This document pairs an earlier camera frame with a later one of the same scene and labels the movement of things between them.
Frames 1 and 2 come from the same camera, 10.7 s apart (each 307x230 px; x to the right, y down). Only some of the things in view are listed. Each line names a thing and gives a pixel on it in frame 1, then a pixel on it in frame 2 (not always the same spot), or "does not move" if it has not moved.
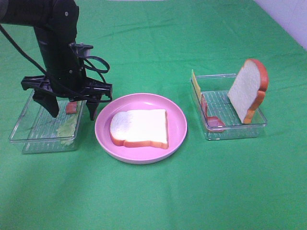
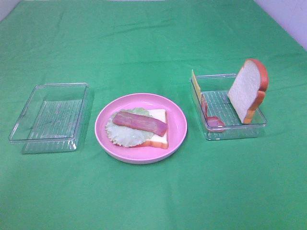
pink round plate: [177, 128] does not move
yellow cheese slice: [196, 85] does not move
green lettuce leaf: [66, 128] to [125, 136]
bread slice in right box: [248, 89] does not move
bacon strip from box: [71, 107] to [141, 122]
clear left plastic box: [38, 132] does not move
